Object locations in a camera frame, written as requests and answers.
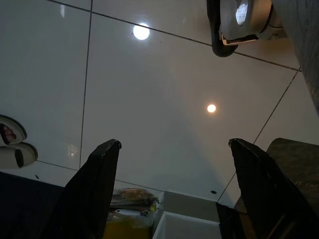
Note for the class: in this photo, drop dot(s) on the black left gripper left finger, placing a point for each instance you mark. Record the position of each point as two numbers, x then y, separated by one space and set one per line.
84 199

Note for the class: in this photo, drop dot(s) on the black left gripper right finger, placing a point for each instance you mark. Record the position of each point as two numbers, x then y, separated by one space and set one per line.
269 199

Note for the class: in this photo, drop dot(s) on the clear plastic bag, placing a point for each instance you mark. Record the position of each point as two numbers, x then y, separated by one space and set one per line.
134 201

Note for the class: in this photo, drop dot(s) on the yellow package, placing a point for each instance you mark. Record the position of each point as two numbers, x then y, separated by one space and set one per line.
127 227

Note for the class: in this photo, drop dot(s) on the dark blue furniture panel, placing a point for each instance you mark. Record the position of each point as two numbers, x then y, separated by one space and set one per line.
25 211

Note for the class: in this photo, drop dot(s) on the grey box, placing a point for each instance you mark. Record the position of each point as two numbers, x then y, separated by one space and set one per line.
189 204

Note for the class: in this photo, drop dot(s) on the white slipper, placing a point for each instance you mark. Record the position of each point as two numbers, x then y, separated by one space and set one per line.
15 127
10 154

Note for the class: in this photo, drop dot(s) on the white box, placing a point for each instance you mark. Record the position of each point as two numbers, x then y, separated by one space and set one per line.
184 229

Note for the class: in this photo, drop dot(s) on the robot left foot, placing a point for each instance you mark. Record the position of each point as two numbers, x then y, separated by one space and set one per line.
249 27

